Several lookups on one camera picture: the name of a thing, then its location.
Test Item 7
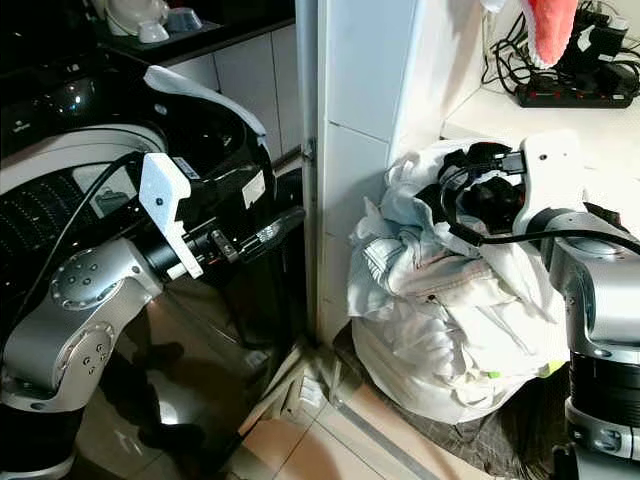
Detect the silver sliding door floor track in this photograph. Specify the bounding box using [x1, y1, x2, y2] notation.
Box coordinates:
[225, 345, 441, 480]

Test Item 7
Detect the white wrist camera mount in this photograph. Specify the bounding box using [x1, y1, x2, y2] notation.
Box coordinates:
[515, 130, 586, 233]
[138, 152, 194, 281]

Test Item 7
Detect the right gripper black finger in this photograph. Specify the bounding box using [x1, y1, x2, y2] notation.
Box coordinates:
[443, 141, 515, 175]
[433, 183, 488, 233]

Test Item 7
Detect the black power adapter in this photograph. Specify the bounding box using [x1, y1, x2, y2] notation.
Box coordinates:
[572, 22, 629, 63]

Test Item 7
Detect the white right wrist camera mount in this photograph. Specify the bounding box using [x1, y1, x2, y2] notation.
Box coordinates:
[515, 130, 586, 233]

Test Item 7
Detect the black kitchen countertop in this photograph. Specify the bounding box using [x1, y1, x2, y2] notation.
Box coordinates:
[95, 0, 296, 63]

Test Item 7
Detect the small white bowl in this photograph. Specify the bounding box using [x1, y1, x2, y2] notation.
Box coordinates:
[135, 22, 171, 45]

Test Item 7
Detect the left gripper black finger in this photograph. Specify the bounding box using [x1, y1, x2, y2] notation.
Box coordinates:
[238, 204, 308, 265]

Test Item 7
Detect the silver metal door frame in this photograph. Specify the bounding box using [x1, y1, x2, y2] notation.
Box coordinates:
[293, 0, 329, 346]

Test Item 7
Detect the white clothes bundle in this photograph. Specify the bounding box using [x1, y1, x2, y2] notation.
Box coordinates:
[347, 136, 576, 426]

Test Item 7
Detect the black power strip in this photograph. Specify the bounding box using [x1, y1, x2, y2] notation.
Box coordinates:
[515, 82, 639, 109]

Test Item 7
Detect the black power cord bundle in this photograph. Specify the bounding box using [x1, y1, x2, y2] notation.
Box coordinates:
[480, 10, 640, 91]

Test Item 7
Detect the washing machine lid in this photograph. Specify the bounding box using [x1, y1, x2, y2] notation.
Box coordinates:
[143, 64, 279, 186]

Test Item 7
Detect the white kitchen base cabinet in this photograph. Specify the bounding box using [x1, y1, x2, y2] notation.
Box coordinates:
[175, 25, 301, 161]

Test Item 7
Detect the pink fluffy hanging cloth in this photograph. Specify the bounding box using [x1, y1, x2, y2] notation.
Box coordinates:
[520, 0, 581, 69]

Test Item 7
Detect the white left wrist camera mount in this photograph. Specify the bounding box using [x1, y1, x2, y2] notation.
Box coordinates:
[138, 152, 194, 281]

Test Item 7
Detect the small blue cup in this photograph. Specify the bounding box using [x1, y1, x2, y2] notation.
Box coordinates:
[165, 8, 204, 33]

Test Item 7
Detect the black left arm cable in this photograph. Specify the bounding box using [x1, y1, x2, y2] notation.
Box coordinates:
[35, 148, 151, 336]

